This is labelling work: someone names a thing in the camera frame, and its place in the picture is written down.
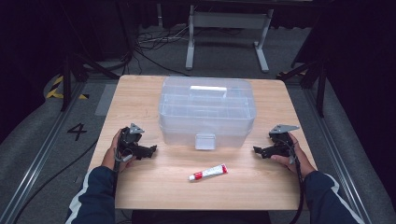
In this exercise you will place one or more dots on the clear plastic storage box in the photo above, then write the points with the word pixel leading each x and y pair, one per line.
pixel 207 112

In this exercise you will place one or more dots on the grey metal floor rail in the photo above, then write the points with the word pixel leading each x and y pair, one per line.
pixel 34 168
pixel 339 155

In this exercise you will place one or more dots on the person's right hand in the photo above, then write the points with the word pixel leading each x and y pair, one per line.
pixel 300 163

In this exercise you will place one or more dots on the grey metal desk frame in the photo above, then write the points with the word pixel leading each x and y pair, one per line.
pixel 230 20

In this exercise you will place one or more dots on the black metal stand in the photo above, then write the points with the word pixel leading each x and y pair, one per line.
pixel 320 90
pixel 67 81

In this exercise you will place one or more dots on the person's left hand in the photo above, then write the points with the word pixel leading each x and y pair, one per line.
pixel 109 157

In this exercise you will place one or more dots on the yellow and black floor tape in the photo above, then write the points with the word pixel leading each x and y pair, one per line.
pixel 56 90

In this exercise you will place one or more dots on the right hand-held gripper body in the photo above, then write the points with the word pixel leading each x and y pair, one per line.
pixel 281 146

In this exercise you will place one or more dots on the red and white ointment tube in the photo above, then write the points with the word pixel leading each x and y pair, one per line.
pixel 208 172

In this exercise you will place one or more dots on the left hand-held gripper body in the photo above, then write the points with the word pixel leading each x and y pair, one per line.
pixel 129 141

